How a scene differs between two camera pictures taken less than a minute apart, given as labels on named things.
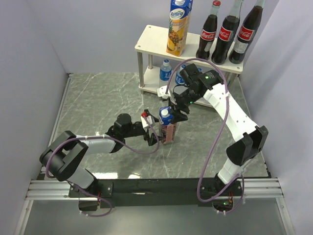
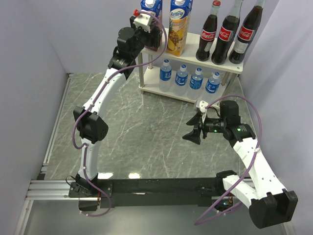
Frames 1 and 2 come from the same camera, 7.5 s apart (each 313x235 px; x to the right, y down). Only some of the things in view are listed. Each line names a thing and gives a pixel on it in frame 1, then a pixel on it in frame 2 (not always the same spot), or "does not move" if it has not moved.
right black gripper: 178,117 → 193,136
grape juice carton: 167,127 → 155,7
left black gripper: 152,140 → 154,42
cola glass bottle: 227,33 does not move
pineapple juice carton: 180,15 does not move
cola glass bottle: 247,34 does not move
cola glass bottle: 208,33 does not move
